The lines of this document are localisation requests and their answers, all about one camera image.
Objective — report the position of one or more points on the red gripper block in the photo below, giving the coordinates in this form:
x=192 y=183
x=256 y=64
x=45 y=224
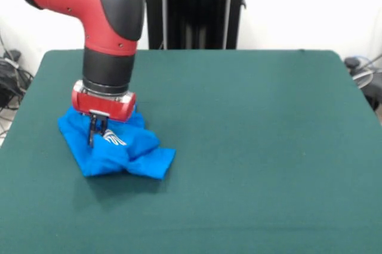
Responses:
x=101 y=108

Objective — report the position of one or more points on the dark green table cloth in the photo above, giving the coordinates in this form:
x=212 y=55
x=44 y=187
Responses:
x=268 y=161

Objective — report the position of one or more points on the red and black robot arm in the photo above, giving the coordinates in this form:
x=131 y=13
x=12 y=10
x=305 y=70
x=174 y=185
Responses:
x=83 y=12

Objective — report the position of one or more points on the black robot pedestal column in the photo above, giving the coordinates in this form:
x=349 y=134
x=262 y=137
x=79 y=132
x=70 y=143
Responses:
x=194 y=12

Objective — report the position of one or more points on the blue laundry item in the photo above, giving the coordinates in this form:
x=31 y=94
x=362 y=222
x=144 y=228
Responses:
x=134 y=155

